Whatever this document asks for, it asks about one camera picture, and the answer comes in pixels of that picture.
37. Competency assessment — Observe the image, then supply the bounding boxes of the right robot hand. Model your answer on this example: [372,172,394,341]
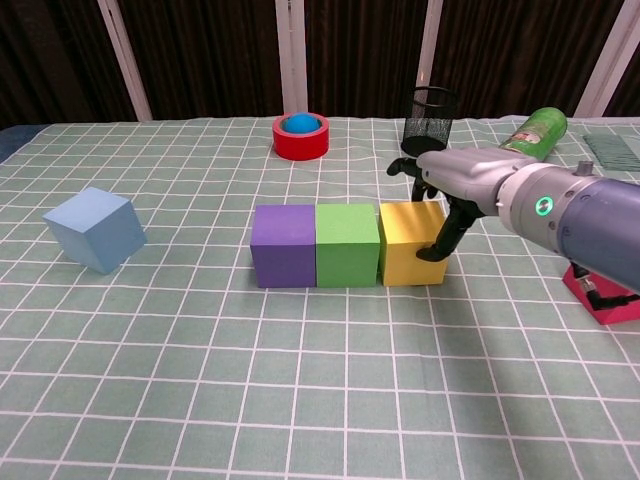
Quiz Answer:
[387,147,516,263]

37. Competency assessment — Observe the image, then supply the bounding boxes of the yellow foam cube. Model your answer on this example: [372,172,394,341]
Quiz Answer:
[378,201,450,287]

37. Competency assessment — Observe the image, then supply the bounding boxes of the green foam cube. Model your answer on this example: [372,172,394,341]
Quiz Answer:
[314,203,381,289]

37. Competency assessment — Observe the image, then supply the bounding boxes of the purple foam cube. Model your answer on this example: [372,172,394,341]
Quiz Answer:
[249,204,317,289]

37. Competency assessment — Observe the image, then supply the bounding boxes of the pink foam cube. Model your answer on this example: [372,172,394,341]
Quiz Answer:
[562,264,640,326]

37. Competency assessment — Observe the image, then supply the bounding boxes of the black mesh pen holder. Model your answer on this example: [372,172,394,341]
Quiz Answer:
[400,86,460,157]

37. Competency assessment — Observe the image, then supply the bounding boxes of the green chips can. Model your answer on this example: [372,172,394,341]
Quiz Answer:
[499,106,569,164]

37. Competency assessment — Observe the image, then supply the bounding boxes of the red tape roll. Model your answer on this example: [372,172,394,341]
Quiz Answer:
[271,112,330,162]

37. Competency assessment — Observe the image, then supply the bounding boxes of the blue ball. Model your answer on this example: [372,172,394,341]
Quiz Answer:
[284,112,319,135]

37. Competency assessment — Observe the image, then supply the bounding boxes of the green checkered tablecloth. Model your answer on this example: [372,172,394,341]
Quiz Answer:
[0,115,640,480]

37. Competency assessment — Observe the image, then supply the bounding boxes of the light blue foam cube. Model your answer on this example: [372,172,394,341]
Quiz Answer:
[41,186,149,275]

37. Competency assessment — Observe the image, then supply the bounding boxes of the white frame post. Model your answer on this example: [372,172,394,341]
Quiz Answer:
[96,0,153,122]
[274,0,309,117]
[415,0,444,119]
[573,0,640,119]

